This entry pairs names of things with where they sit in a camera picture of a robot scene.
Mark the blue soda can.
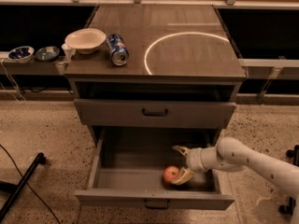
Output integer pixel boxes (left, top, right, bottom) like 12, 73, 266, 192
106, 34, 129, 66

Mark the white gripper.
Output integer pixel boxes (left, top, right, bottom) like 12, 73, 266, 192
171, 146, 206, 186

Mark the dark teal bowl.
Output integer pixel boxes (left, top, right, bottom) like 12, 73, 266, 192
35, 46, 60, 62

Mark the small white cup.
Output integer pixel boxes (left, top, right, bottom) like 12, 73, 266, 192
62, 44, 76, 61

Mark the black stand leg left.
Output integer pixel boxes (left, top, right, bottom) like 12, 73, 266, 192
0, 153, 46, 222

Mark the black drawer handle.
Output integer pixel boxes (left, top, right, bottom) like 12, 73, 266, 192
142, 108, 168, 117
144, 199, 170, 210

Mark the red apple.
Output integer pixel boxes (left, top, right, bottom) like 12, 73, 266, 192
163, 166, 179, 184

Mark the black middle drawer handle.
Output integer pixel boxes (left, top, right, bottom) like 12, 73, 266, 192
144, 199, 170, 210

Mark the black floor cable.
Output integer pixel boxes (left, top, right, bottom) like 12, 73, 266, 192
0, 144, 62, 224

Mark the closed upper drawer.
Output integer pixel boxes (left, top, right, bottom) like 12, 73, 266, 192
74, 99, 236, 129

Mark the black upper drawer handle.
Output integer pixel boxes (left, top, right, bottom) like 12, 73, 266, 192
142, 108, 168, 117

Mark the grey drawer cabinet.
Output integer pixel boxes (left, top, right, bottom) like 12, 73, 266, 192
64, 3, 248, 211

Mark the large white bowl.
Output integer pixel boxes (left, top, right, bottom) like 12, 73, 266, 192
64, 28, 107, 54

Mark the open middle drawer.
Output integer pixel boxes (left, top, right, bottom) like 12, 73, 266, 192
75, 127, 235, 210

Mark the white cable on left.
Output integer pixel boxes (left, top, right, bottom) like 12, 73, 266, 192
0, 59, 26, 102

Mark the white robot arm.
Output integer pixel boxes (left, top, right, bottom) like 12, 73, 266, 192
171, 137, 299, 224

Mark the blue patterned bowl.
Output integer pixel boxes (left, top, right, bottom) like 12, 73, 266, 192
8, 46, 35, 63

